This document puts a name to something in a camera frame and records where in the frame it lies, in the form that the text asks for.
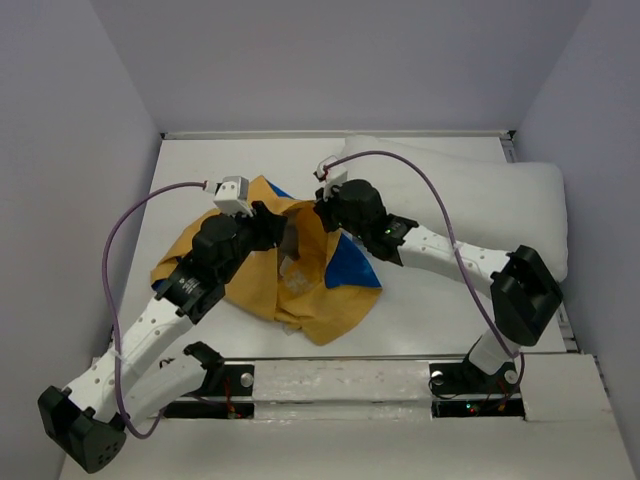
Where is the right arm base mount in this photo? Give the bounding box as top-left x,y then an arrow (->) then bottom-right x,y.
428,361 -> 525,419

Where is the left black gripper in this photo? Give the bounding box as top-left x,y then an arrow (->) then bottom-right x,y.
218,202 -> 288,284

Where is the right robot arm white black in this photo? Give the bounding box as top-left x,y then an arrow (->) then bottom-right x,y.
314,179 -> 563,394

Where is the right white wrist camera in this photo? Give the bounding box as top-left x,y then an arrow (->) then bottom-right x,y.
314,156 -> 348,200

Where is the aluminium frame rail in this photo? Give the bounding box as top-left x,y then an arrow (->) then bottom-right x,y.
500,130 -> 581,353
161,130 -> 515,140

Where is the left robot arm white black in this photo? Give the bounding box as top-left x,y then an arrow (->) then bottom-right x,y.
38,201 -> 287,474

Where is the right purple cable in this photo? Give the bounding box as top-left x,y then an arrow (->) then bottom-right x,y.
324,150 -> 525,396

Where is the aluminium frame rail back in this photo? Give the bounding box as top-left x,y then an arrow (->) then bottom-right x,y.
161,130 -> 515,140

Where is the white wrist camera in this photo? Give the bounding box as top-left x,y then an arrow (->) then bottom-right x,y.
314,156 -> 348,200
204,176 -> 253,217

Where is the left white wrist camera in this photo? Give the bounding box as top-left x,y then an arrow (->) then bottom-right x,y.
204,176 -> 253,217

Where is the white pillow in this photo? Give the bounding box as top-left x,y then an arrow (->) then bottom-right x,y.
341,135 -> 568,281

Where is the yellow blue pillowcase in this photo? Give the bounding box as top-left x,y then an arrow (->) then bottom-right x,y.
151,177 -> 381,345

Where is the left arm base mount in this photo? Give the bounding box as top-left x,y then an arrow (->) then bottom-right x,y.
164,362 -> 255,420

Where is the aluminium frame rail right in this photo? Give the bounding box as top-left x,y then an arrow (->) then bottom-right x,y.
500,130 -> 581,353

